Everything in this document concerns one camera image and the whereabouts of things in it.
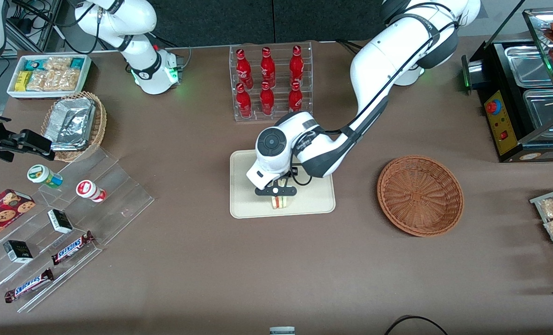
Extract cream plastic tray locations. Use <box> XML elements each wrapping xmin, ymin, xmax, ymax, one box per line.
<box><xmin>229</xmin><ymin>149</ymin><xmax>337</xmax><ymax>220</ymax></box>

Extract small wicker basket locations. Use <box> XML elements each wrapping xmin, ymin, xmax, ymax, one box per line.
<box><xmin>41</xmin><ymin>91</ymin><xmax>108</xmax><ymax>163</ymax></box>

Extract round brown wicker basket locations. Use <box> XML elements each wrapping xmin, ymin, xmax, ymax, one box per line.
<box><xmin>377</xmin><ymin>155</ymin><xmax>465</xmax><ymax>238</ymax></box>

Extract green label white cup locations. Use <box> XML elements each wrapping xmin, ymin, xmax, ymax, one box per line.
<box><xmin>27</xmin><ymin>164</ymin><xmax>64</xmax><ymax>189</ymax></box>

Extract stacked foil containers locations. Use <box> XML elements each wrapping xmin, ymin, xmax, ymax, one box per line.
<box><xmin>43</xmin><ymin>96</ymin><xmax>96</xmax><ymax>152</ymax></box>

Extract white snack bin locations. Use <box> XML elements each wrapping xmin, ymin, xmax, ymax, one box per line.
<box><xmin>7</xmin><ymin>53</ymin><xmax>93</xmax><ymax>101</ymax></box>

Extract yellow snack pack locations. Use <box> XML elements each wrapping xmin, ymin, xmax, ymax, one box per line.
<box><xmin>15</xmin><ymin>70</ymin><xmax>33</xmax><ymax>92</ymax></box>

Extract clear cracker snack pack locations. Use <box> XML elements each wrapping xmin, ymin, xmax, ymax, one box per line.
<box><xmin>27</xmin><ymin>56</ymin><xmax>81</xmax><ymax>92</ymax></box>

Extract red label white cup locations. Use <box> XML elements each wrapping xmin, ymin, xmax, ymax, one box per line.
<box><xmin>75</xmin><ymin>180</ymin><xmax>108</xmax><ymax>203</ymax></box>

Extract red cookie box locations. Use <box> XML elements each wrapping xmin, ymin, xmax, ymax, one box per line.
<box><xmin>0</xmin><ymin>188</ymin><xmax>36</xmax><ymax>248</ymax></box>

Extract clear acrylic bottle rack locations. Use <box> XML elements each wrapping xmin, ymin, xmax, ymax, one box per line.
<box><xmin>229</xmin><ymin>41</ymin><xmax>315</xmax><ymax>123</ymax></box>

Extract small black box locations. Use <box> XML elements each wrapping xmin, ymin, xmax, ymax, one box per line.
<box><xmin>47</xmin><ymin>208</ymin><xmax>74</xmax><ymax>235</ymax></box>
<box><xmin>3</xmin><ymin>240</ymin><xmax>34</xmax><ymax>264</ymax></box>

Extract red cola bottle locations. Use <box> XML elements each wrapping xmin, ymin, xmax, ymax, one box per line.
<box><xmin>259</xmin><ymin>81</ymin><xmax>276</xmax><ymax>116</ymax></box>
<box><xmin>260</xmin><ymin>47</ymin><xmax>277</xmax><ymax>87</ymax></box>
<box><xmin>236</xmin><ymin>48</ymin><xmax>253</xmax><ymax>89</ymax></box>
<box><xmin>236</xmin><ymin>83</ymin><xmax>253</xmax><ymax>118</ymax></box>
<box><xmin>288</xmin><ymin>80</ymin><xmax>304</xmax><ymax>113</ymax></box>
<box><xmin>289</xmin><ymin>45</ymin><xmax>304</xmax><ymax>85</ymax></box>

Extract clear acrylic stepped display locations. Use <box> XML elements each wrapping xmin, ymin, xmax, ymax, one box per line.
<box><xmin>0</xmin><ymin>146</ymin><xmax>155</xmax><ymax>313</ymax></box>

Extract snickers bar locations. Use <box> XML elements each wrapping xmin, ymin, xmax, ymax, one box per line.
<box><xmin>51</xmin><ymin>230</ymin><xmax>96</xmax><ymax>266</ymax></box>
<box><xmin>4</xmin><ymin>268</ymin><xmax>55</xmax><ymax>304</ymax></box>

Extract black food warmer yellow panel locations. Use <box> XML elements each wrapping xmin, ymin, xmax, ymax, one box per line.
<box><xmin>461</xmin><ymin>7</ymin><xmax>553</xmax><ymax>163</ymax></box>

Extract steel food pan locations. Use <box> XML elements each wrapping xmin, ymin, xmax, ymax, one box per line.
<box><xmin>522</xmin><ymin>87</ymin><xmax>553</xmax><ymax>136</ymax></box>
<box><xmin>504</xmin><ymin>44</ymin><xmax>553</xmax><ymax>89</ymax></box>

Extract black table edge cable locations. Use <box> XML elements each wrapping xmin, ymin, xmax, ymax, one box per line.
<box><xmin>384</xmin><ymin>315</ymin><xmax>449</xmax><ymax>335</ymax></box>

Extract grey wire bread rack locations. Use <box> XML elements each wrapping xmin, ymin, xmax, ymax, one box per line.
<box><xmin>530</xmin><ymin>185</ymin><xmax>553</xmax><ymax>285</ymax></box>

